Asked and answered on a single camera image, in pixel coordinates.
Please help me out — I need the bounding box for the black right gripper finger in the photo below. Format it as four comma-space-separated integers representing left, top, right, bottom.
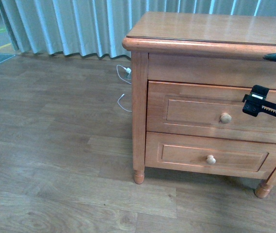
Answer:
243, 85, 276, 117

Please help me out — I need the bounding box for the drawer round knob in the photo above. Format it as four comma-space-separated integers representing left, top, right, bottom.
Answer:
206, 155, 216, 165
219, 113, 232, 124

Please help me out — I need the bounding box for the wooden drawer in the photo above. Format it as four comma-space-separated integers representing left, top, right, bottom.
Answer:
146, 81, 276, 144
145, 132, 276, 179

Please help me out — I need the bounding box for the light wooden nightstand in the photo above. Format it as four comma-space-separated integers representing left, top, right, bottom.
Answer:
122, 12, 276, 198

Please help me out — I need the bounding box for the grey pleated curtain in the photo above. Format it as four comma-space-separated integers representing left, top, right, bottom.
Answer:
0, 0, 276, 58

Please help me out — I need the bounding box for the white cable on floor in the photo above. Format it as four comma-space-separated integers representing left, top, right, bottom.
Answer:
116, 64, 133, 113

